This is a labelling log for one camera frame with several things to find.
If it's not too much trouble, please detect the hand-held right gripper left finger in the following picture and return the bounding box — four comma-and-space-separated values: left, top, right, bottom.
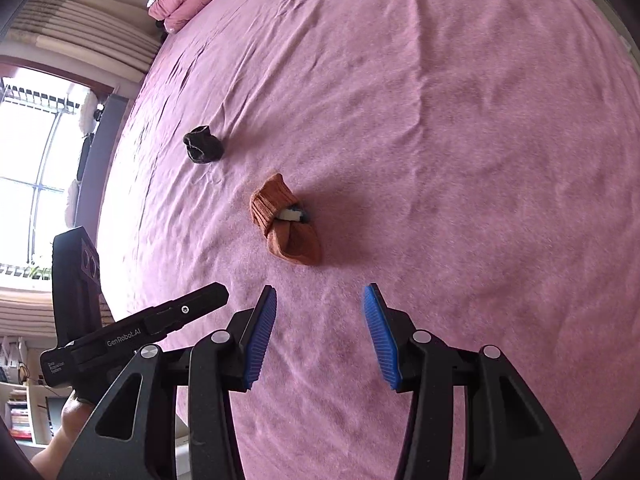
56, 285, 278, 480

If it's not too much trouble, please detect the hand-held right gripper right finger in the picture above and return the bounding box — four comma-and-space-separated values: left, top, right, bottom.
362, 283, 583, 480

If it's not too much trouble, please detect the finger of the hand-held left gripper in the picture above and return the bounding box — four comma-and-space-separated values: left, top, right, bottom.
112, 282, 230, 335

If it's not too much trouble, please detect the person's left forearm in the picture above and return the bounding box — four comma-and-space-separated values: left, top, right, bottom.
30, 427, 78, 480

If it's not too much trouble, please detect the person's left hand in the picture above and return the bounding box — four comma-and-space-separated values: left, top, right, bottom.
60, 394, 98, 442

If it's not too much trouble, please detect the beige curtain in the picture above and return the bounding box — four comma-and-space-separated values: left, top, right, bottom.
0, 286, 115, 343
0, 0, 162, 84

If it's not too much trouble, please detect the white shelf unit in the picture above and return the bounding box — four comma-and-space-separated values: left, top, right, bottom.
0, 335, 68, 447

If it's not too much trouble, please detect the brown sock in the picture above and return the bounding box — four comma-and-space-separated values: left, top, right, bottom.
249, 173, 323, 267

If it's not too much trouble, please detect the black sock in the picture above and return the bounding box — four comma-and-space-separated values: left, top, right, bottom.
182, 125, 224, 164

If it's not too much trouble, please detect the window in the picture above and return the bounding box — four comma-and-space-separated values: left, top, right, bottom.
0, 67, 97, 283

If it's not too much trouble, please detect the dark window bench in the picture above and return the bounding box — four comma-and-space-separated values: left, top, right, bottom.
75, 92, 132, 233

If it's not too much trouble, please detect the pink bed sheet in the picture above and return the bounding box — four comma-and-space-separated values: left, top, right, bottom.
97, 0, 640, 480

